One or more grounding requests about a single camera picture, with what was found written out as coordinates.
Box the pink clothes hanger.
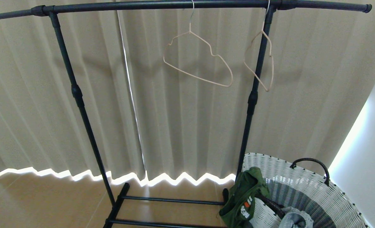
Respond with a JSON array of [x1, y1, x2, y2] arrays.
[[163, 0, 233, 87], [244, 0, 274, 92]]

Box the beige curtain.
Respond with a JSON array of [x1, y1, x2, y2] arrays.
[[0, 0, 375, 187]]

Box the white laundry basket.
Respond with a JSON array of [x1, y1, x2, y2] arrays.
[[238, 153, 370, 228]]

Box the black clothes rack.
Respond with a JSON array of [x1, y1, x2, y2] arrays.
[[0, 0, 372, 228]]

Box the pale grey shorts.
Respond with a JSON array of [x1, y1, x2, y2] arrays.
[[280, 206, 314, 228]]

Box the green printed garment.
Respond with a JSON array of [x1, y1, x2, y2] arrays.
[[219, 167, 270, 228]]

